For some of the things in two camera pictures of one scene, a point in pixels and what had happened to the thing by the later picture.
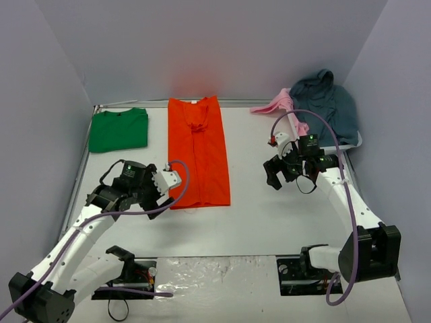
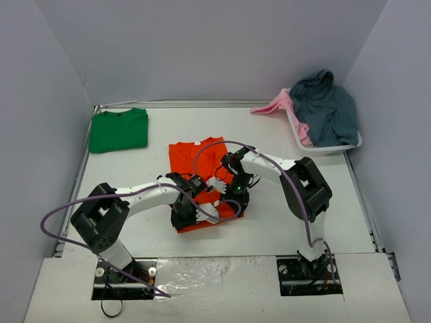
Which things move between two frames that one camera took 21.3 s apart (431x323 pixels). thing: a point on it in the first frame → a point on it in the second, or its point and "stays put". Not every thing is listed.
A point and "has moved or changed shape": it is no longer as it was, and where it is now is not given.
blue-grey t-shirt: [318, 94] stays put
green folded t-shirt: [112, 131] stays put
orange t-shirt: [196, 138] has moved or changed shape
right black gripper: [279, 167] → [234, 200]
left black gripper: [148, 194] → [183, 217]
